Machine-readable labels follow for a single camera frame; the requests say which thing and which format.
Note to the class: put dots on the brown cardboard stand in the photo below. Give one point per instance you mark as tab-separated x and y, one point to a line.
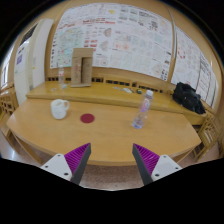
81	68

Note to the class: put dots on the clear bottle with red label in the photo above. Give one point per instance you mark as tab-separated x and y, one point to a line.
61	76

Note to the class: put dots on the black bag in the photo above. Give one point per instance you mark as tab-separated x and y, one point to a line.
187	97

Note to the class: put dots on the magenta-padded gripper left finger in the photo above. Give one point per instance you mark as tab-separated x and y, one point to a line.
76	159

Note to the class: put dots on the wide printed wall poster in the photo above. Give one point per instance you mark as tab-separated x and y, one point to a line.
126	36

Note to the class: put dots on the white standing air conditioner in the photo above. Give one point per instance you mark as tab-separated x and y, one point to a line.
28	63

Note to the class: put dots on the flat round red coaster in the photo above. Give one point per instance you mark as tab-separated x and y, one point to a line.
87	118

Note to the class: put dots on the white ceramic mug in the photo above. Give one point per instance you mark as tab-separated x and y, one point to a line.
58	109

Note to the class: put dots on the printed wall poster panel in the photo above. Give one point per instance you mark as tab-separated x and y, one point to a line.
191	70

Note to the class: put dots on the clear plastic water bottle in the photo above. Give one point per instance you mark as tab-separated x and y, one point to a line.
142	111

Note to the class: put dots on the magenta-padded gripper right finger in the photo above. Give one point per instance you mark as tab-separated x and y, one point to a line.
147	159

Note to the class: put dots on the wooden chair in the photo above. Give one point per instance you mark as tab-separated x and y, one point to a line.
7	100
208	133

